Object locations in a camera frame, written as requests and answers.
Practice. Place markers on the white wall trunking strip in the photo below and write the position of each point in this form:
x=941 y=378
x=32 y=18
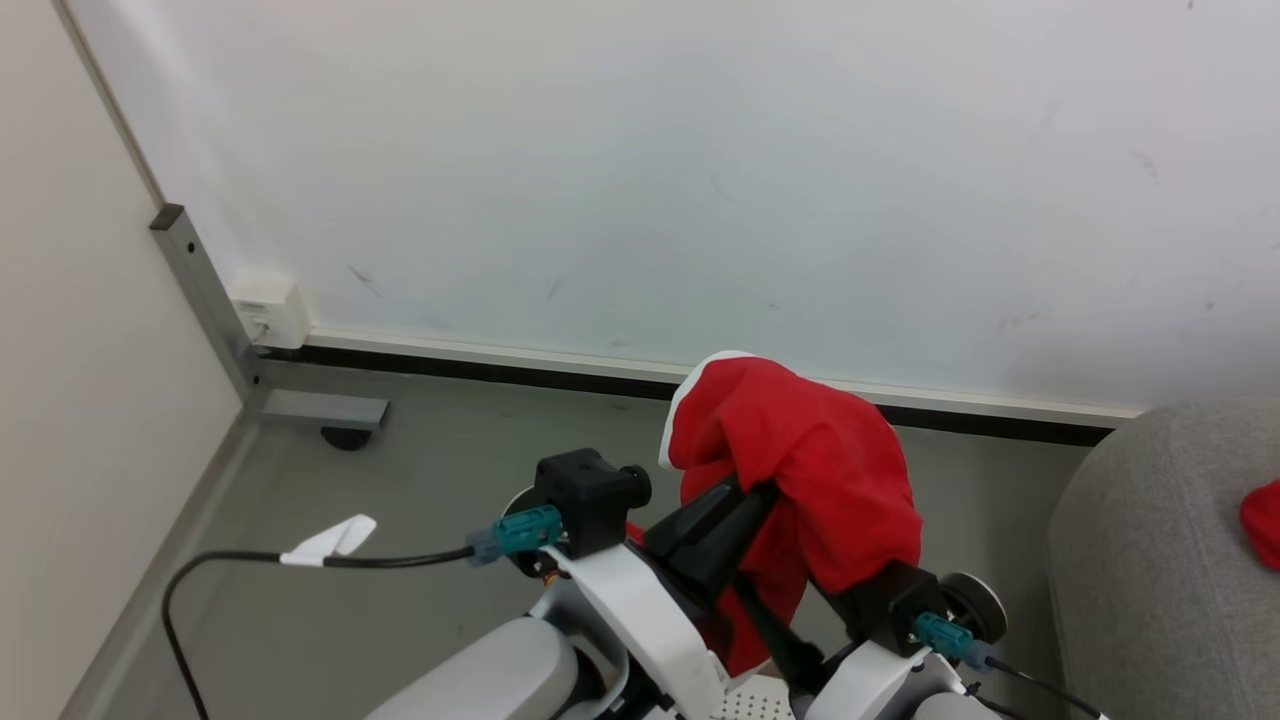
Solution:
x=500 y=352

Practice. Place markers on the black caster wheel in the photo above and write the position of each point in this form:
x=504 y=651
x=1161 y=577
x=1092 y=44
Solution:
x=346 y=438

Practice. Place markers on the cream partition panel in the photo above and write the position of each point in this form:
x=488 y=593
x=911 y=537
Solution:
x=90 y=350

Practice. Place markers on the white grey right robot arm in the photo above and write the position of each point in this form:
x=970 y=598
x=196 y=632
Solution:
x=955 y=706

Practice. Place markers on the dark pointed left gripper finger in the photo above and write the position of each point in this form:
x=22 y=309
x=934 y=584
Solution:
x=730 y=550
x=695 y=525

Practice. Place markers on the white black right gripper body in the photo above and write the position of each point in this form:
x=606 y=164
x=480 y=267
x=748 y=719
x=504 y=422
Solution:
x=860 y=685

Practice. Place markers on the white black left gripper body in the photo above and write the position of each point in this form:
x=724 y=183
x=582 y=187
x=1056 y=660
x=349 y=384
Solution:
x=650 y=620

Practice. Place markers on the grey fabric sofa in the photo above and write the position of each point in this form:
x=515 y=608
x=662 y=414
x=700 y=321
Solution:
x=1160 y=580

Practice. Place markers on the white wall socket box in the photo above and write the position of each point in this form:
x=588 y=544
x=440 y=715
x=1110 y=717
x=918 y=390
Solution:
x=268 y=312

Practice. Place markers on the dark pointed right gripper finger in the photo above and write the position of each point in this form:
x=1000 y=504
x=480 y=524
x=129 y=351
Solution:
x=785 y=640

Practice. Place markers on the grey metal foot bar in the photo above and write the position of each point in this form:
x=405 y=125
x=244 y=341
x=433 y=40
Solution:
x=320 y=410

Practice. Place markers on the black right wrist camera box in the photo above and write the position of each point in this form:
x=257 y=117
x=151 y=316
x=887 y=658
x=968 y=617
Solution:
x=885 y=605

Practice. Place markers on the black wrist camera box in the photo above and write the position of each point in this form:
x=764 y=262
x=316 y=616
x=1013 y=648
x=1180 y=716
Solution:
x=885 y=605
x=585 y=495

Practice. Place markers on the red cloth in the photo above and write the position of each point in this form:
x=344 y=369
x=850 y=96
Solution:
x=1265 y=525

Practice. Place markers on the grey metal partition frame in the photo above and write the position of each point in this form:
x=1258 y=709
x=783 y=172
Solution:
x=205 y=290

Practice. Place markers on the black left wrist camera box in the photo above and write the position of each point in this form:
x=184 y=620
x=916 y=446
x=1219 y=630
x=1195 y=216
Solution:
x=585 y=495

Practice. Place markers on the red garment with white trim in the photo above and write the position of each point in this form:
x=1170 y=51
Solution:
x=800 y=450

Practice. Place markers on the black baseboard strip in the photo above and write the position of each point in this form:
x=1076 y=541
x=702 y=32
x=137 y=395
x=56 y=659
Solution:
x=480 y=368

